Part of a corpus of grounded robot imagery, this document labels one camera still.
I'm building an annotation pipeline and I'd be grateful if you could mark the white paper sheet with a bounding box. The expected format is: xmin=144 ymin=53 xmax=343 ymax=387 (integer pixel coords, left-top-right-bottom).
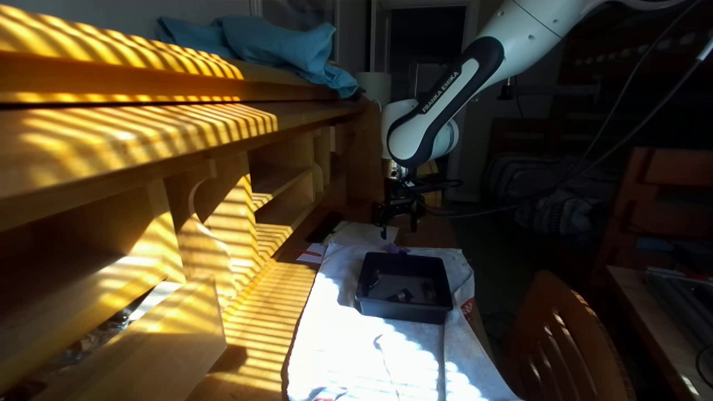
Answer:
xmin=324 ymin=218 xmax=404 ymax=255

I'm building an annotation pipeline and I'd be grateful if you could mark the orange wooden chair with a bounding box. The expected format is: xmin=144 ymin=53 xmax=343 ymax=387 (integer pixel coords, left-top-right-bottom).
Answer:
xmin=596 ymin=145 xmax=713 ymax=274

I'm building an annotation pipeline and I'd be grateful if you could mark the wooden side table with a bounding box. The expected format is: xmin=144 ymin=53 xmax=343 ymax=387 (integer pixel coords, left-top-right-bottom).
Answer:
xmin=604 ymin=262 xmax=713 ymax=401

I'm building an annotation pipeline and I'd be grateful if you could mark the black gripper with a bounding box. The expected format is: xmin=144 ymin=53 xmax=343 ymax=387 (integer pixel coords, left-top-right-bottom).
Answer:
xmin=372 ymin=165 xmax=447 ymax=241

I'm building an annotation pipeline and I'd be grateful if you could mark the white towel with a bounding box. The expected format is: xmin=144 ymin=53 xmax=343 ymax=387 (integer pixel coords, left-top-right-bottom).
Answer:
xmin=286 ymin=242 xmax=522 ymax=401

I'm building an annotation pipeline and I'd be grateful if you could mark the dark shelf unit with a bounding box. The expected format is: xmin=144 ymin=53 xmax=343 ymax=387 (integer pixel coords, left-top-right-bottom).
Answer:
xmin=553 ymin=14 xmax=713 ymax=151

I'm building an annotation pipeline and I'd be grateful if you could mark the wooden desk hutch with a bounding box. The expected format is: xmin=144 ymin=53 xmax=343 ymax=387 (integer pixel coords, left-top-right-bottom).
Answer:
xmin=0 ymin=2 xmax=443 ymax=401

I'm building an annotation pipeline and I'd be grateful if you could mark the striped couch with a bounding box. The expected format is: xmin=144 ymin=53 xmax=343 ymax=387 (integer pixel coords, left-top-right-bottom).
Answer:
xmin=486 ymin=151 xmax=625 ymax=241

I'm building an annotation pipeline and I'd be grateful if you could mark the grey flat electronic device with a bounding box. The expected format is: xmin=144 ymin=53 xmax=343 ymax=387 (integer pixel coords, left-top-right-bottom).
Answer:
xmin=643 ymin=266 xmax=713 ymax=352

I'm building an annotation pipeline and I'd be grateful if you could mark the small printed paper scrap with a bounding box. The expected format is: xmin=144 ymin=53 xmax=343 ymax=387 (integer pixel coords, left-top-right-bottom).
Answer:
xmin=297 ymin=242 xmax=330 ymax=270

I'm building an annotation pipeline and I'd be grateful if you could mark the blue cloth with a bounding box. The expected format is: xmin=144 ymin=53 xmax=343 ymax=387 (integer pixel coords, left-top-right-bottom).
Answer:
xmin=156 ymin=15 xmax=363 ymax=100

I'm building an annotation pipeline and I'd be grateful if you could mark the black plastic tray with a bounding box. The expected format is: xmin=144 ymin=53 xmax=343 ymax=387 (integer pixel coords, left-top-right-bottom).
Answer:
xmin=350 ymin=250 xmax=457 ymax=326

